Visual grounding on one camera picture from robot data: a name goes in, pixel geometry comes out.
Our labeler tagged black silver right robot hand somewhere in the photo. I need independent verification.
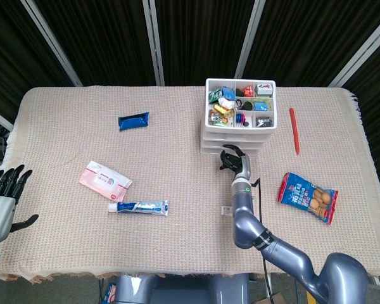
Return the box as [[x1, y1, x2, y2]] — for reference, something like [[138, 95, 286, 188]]
[[217, 144, 252, 184]]

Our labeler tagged clear drawer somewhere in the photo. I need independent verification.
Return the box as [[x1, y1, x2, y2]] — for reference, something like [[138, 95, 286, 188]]
[[200, 147, 261, 156], [203, 131, 267, 141], [201, 139, 264, 149]]

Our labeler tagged clear top drawer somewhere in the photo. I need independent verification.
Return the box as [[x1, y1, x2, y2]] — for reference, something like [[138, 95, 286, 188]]
[[203, 131, 267, 141]]

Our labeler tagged clear bottom drawer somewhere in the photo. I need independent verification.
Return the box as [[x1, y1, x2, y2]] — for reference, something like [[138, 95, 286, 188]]
[[200, 147, 261, 156]]

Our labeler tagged white plastic drawer organizer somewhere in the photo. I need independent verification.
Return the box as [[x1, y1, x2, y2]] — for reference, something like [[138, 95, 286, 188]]
[[199, 78, 278, 156]]

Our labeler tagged white blue small box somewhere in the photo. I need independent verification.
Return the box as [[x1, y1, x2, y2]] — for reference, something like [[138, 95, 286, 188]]
[[255, 82, 273, 97]]

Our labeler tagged colourful foil candy packet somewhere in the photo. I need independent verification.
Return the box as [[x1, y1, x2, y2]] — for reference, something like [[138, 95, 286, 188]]
[[208, 109, 231, 127]]

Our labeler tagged orange-red stick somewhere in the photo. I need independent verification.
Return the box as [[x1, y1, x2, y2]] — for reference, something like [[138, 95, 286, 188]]
[[288, 108, 301, 156]]

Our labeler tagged blue red cookie bag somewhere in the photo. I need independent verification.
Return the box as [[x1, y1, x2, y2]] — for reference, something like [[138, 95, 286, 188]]
[[277, 172, 339, 225]]

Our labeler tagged white crumpled tissue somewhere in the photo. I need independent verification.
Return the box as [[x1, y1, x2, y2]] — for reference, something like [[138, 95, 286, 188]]
[[217, 97, 237, 110]]

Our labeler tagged green printed packet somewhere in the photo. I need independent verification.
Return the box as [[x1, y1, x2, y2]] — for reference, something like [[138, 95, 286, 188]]
[[208, 89, 224, 104]]

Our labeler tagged pink wet wipes pack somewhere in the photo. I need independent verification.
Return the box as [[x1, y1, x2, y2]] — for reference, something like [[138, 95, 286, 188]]
[[79, 160, 133, 202]]

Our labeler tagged blue white toothpaste tube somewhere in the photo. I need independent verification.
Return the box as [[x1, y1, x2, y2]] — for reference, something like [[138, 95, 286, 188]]
[[108, 199, 169, 217]]

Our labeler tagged blue snack packet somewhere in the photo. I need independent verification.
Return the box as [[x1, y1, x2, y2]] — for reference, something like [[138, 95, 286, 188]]
[[118, 111, 150, 132]]

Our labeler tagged beige woven tablecloth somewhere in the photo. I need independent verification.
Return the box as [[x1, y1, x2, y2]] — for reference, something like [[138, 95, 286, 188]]
[[0, 85, 380, 284]]

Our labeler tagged blue orange floor packet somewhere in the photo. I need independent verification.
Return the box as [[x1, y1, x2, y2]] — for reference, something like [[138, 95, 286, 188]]
[[103, 282, 117, 304]]

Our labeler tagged brown cardboard piece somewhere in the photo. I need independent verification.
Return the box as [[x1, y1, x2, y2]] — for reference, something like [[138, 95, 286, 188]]
[[264, 291, 288, 304]]

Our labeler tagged grey-blue robot torso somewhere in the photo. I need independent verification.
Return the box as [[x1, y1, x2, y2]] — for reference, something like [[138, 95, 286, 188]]
[[113, 274, 251, 304]]

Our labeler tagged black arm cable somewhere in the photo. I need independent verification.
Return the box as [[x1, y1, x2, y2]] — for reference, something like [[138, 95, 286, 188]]
[[251, 178, 273, 304]]

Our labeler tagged grey partition post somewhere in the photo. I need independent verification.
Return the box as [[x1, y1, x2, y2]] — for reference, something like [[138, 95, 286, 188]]
[[142, 0, 165, 86], [234, 0, 267, 80], [22, 0, 83, 87], [328, 18, 380, 88]]

